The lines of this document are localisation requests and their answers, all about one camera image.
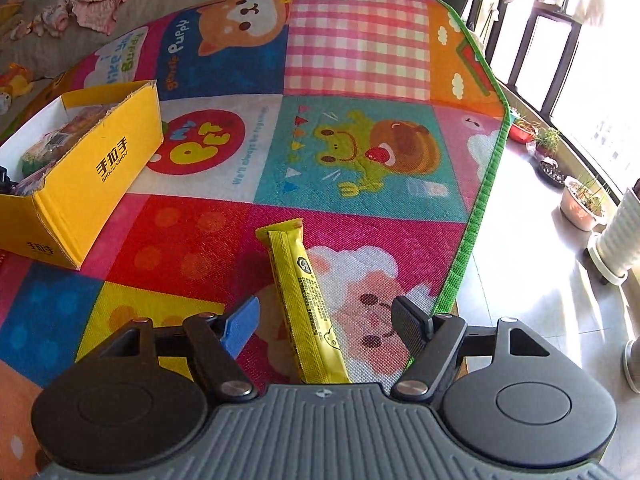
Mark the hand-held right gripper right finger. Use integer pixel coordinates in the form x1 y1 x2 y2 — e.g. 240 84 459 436
390 296 557 404

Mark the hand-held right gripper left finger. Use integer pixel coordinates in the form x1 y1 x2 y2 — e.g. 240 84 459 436
75 296 262 404

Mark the yellow stick snack packet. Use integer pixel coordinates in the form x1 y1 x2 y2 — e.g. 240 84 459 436
255 218 351 386

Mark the yellow cardboard box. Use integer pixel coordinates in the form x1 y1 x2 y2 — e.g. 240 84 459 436
0 80 165 271

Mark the orange plush toy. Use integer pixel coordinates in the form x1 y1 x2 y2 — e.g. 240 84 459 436
0 62 35 115

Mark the clear wafer snack packet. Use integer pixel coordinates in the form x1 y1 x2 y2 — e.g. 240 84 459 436
62 109 113 138

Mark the colourful cartoon play mat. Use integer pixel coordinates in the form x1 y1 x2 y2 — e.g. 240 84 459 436
0 0 511 480

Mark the yellow pink cloth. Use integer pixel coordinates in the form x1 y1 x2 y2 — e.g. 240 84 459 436
0 2 24 37

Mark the small pink white garment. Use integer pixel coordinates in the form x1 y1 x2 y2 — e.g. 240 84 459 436
31 2 72 37

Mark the pink patterned garment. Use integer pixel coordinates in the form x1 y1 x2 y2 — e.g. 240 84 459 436
69 0 137 32

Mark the pink plant pot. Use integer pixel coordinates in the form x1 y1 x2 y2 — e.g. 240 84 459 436
559 176 609 232

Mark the black plant tray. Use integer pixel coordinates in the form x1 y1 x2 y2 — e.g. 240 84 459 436
539 159 569 189

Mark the red plant pot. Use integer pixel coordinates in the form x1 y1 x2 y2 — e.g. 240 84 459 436
507 119 537 144

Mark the dark plant pot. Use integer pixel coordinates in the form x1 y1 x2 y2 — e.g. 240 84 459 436
534 129 562 160

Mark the white ribbed planter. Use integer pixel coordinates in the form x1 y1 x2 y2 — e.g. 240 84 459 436
586 187 640 287

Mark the white round object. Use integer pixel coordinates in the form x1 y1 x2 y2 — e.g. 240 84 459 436
621 339 640 394

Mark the clothes drying rack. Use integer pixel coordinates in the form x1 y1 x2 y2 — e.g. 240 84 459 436
459 0 506 58

